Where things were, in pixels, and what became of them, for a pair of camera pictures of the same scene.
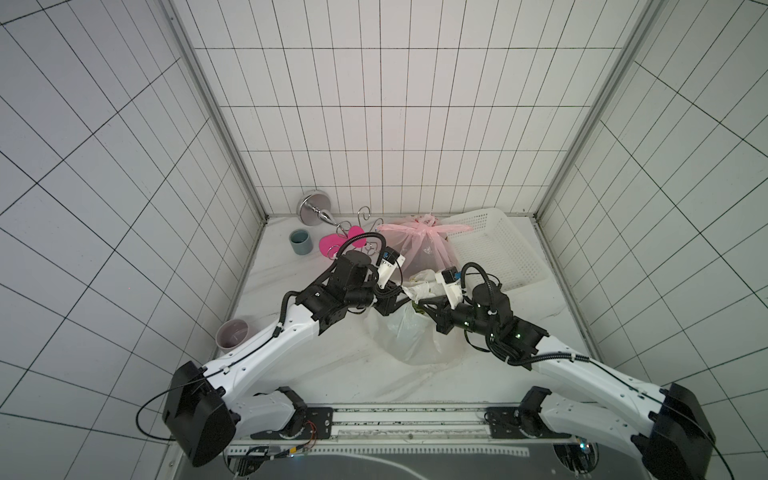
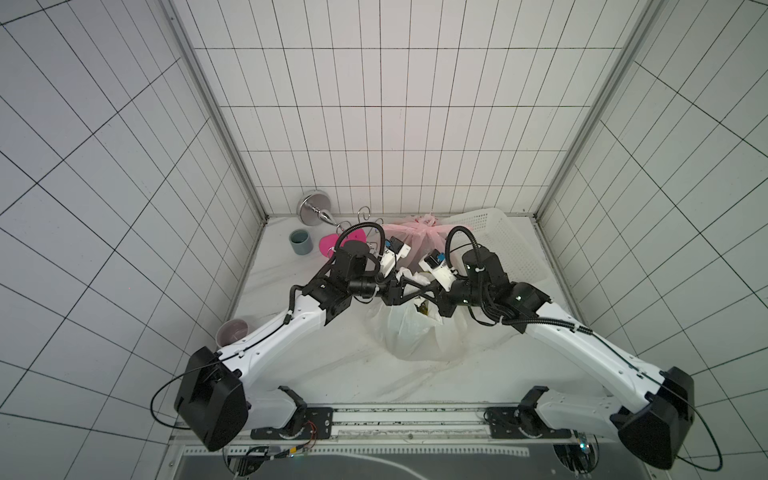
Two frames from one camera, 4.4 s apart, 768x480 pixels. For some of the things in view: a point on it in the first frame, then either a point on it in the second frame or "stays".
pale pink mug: x=230 y=333 stays
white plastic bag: x=408 y=333 stays
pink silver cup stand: x=314 y=208 stays
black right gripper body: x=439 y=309 → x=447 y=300
